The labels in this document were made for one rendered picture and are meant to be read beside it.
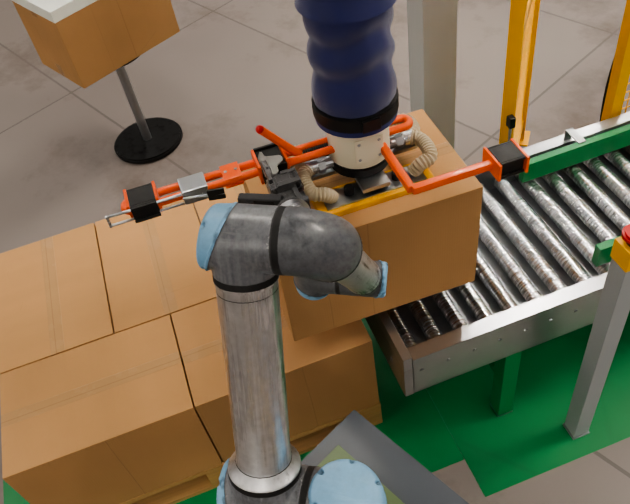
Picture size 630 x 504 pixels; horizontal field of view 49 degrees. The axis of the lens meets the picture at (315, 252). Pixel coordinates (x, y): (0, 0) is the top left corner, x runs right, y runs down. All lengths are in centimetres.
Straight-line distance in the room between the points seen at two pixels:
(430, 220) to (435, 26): 129
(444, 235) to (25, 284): 159
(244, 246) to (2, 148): 357
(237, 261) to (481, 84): 317
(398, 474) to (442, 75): 192
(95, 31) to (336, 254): 255
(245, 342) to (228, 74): 343
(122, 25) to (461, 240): 214
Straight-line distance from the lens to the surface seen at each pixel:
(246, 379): 126
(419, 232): 193
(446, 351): 216
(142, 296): 254
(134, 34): 363
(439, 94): 323
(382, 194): 188
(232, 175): 182
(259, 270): 113
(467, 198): 193
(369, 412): 259
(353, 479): 143
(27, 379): 251
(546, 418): 273
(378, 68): 169
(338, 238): 112
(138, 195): 183
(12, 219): 403
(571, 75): 426
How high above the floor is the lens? 238
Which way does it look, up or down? 47 degrees down
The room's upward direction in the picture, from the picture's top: 11 degrees counter-clockwise
